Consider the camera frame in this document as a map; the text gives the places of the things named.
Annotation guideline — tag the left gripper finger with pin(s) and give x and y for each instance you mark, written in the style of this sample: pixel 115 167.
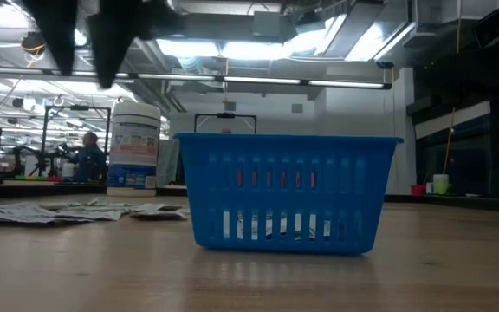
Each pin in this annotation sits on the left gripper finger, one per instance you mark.
pixel 56 34
pixel 111 43

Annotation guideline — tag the white adhesive bandage strip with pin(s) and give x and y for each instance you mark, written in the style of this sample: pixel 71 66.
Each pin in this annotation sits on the white adhesive bandage strip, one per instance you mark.
pixel 115 203

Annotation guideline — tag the background black robot arm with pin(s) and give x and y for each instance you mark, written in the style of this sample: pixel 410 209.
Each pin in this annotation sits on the background black robot arm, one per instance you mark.
pixel 28 151

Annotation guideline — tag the white wipes canister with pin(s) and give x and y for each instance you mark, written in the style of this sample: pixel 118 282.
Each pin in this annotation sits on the white wipes canister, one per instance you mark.
pixel 133 151

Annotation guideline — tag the long ceiling light bar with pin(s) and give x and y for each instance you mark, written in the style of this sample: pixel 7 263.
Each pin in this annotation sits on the long ceiling light bar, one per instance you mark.
pixel 258 80

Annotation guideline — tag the blue plastic basket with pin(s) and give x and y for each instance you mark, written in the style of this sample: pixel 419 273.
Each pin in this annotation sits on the blue plastic basket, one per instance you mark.
pixel 284 147

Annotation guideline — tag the red cup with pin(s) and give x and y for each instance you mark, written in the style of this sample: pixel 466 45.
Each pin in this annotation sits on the red cup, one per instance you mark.
pixel 417 190

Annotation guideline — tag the green cup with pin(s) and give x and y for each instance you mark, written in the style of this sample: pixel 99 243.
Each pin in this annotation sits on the green cup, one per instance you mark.
pixel 441 184

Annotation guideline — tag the black background rig frame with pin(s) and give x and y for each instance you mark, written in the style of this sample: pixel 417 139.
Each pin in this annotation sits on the black background rig frame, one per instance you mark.
pixel 78 107
pixel 225 115

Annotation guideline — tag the grey wall vent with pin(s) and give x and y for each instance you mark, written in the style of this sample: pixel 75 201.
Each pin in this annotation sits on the grey wall vent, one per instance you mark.
pixel 230 106
pixel 297 108

